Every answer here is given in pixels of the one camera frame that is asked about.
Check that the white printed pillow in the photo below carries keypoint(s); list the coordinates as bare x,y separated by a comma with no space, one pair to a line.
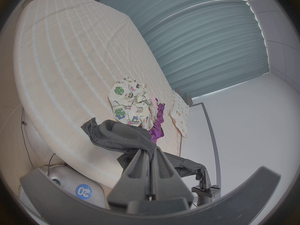
180,116

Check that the black T-shirt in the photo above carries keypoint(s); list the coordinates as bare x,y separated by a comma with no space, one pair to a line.
121,135

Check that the white printed pyjama garment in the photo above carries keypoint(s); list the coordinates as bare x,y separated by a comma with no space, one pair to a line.
126,99

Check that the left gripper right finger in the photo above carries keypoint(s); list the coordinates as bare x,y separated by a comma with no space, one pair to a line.
166,179

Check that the purple satin garment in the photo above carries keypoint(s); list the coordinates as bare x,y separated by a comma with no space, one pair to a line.
157,130

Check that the blue-green curtain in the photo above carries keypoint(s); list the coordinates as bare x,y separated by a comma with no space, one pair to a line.
211,55
164,1

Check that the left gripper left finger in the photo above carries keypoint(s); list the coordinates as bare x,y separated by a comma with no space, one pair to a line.
136,179

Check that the grey bedside table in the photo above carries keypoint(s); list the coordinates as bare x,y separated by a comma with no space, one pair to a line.
186,98

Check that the pink garment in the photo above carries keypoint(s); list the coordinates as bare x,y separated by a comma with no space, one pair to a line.
152,101

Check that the bed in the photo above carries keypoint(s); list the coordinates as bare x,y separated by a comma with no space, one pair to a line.
70,55

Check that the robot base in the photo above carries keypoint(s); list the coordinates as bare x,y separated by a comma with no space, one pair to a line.
70,179

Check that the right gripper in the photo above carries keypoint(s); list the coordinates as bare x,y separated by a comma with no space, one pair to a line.
205,197

